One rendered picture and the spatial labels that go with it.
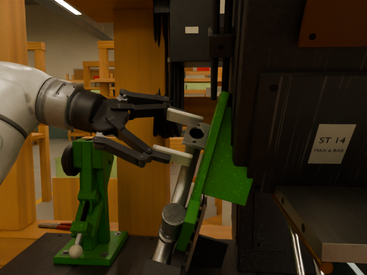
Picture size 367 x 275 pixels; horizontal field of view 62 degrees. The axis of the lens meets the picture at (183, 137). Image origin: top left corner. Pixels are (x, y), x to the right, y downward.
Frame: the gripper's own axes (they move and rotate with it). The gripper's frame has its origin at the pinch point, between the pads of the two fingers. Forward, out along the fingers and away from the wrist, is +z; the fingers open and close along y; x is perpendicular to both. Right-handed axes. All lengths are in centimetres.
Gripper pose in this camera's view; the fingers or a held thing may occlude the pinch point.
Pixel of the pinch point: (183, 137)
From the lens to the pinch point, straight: 56.1
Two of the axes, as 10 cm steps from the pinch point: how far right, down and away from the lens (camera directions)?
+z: 9.6, 2.6, -0.6
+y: 2.4, -7.6, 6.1
